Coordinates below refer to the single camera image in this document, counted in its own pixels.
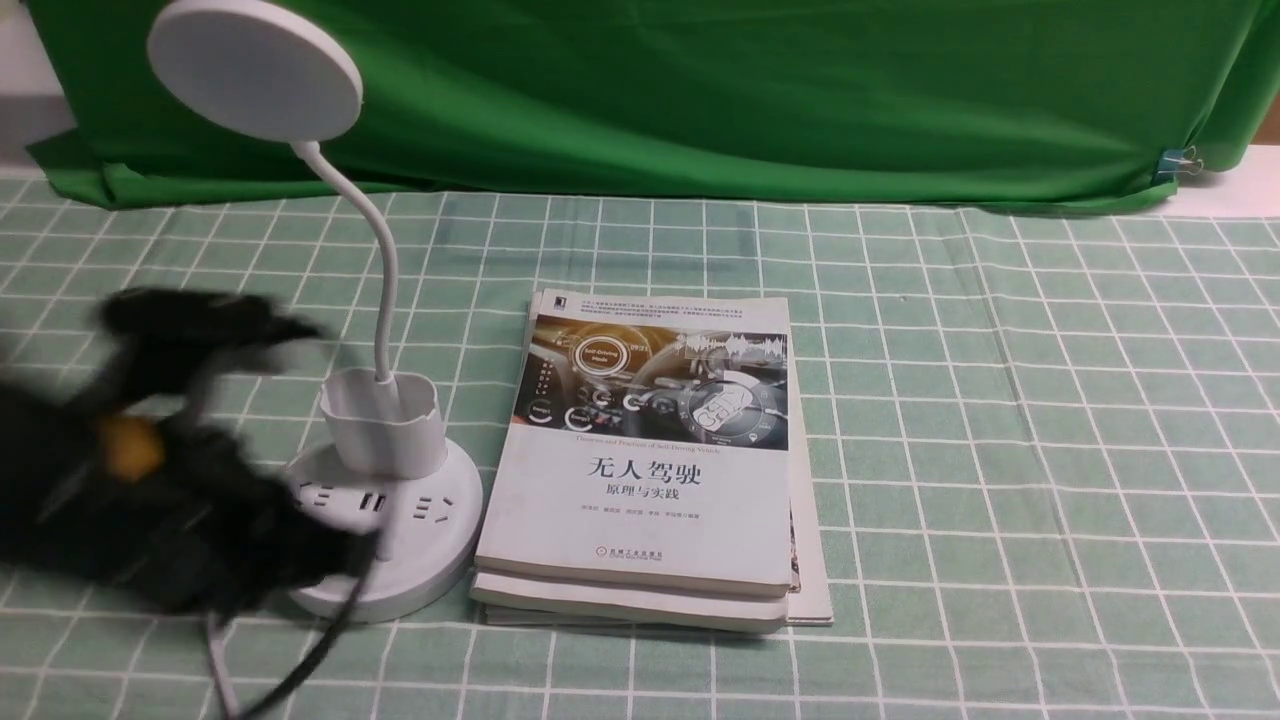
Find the bottom thin magazine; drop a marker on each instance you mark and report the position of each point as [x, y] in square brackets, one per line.
[810, 560]

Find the green backdrop cloth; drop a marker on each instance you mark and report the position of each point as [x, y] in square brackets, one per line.
[1039, 106]

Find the white desk lamp with sockets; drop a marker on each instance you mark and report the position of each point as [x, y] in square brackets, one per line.
[266, 72]

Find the top white self-driving book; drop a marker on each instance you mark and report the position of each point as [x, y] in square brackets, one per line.
[711, 372]

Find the green checked tablecloth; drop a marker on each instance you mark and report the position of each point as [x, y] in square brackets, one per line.
[1044, 456]

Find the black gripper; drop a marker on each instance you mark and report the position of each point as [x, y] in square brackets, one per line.
[171, 519]

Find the blue binder clip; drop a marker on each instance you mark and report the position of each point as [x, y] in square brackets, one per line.
[1174, 163]

